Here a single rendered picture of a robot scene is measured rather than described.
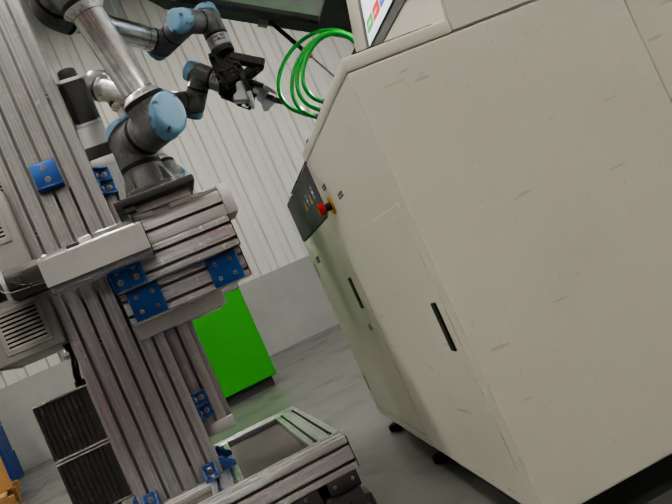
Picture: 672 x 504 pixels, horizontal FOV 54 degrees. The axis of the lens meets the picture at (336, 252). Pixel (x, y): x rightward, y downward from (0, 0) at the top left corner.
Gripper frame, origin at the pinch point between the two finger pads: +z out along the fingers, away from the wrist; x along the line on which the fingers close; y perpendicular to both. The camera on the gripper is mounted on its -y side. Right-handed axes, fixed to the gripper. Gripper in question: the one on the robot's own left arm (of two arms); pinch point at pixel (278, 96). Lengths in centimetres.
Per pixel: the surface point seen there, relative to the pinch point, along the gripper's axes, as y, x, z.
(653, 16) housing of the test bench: -12, 80, 97
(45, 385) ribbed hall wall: 241, -546, -336
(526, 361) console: 61, 80, 97
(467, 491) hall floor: 91, 28, 101
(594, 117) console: 12, 81, 93
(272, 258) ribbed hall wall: -14, -633, -169
